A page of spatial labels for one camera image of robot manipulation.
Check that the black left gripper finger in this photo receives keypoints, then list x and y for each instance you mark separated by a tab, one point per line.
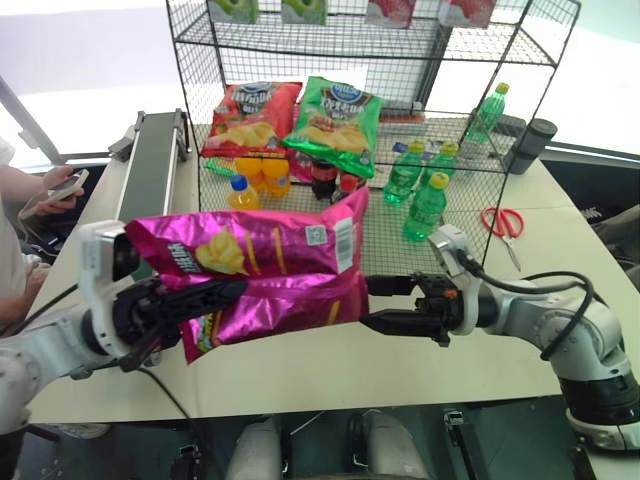
205	296

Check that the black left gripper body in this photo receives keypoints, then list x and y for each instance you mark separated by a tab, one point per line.
140	315

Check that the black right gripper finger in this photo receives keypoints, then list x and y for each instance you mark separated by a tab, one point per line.
392	285
400	322

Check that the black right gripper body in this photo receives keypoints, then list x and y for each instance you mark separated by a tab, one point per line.
440	305

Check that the magenta potato chips bag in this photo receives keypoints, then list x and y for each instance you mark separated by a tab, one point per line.
280	240

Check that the white smartphone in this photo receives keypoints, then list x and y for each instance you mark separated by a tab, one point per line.
69	186

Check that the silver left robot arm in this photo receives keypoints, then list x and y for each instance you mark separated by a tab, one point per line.
45	350

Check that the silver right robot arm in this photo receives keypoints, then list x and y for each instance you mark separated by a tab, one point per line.
590	320

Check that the grey conveyor belt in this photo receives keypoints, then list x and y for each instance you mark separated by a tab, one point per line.
150	165

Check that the bystander's bare hand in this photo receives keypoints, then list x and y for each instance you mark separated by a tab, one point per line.
45	205

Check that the green soda bottle yellow cap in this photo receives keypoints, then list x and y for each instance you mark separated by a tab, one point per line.
442	162
425	212
400	177
487	115

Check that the orange soda bottle blue cap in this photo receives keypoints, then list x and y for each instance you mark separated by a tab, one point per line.
243	197

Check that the dark cola bottle red cap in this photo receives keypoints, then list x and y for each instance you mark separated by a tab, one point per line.
347	186

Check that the white rounded cover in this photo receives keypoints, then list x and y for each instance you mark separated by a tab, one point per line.
257	450
395	445

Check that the white shoe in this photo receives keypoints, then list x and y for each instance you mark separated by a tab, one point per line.
80	430

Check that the small green snack packet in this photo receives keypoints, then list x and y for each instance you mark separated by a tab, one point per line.
217	166

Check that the small magenta snack packet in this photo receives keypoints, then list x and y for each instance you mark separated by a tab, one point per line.
301	167

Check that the flat red box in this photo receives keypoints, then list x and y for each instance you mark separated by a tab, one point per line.
400	116

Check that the green potato chips bag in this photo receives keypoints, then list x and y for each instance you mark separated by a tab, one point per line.
335	125

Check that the red potato chips bag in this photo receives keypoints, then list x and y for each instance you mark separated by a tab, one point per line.
250	120

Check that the black cylinder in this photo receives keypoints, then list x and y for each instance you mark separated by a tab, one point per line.
532	145

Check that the red drink carton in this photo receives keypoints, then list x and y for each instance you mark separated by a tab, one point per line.
390	12
465	11

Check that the green drink carton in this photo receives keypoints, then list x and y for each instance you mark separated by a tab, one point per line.
232	10
304	11

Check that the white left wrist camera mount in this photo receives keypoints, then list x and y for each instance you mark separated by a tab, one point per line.
92	280

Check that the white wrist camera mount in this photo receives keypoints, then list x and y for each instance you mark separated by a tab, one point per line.
445	245
92	280

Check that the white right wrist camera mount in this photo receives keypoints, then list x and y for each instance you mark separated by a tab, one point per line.
445	245

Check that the black bracket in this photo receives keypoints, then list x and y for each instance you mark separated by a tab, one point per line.
460	440

